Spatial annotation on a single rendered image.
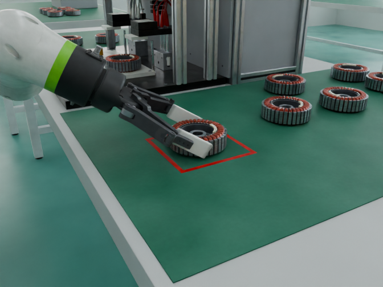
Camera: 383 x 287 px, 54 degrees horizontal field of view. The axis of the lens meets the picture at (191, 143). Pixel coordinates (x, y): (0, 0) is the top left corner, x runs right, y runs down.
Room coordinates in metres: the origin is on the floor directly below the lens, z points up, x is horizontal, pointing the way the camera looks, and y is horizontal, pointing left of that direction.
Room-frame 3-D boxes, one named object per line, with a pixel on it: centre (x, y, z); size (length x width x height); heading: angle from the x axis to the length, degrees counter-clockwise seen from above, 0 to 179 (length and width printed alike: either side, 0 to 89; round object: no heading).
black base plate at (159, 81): (1.26, 0.26, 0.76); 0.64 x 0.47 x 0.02; 29
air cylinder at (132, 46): (1.43, 0.20, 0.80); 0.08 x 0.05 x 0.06; 29
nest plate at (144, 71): (1.15, 0.21, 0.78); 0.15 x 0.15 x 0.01; 29
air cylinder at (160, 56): (1.22, 0.09, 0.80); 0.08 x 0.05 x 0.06; 29
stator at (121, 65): (1.15, 0.21, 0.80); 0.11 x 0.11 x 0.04
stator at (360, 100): (0.89, -0.38, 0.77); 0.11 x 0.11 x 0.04
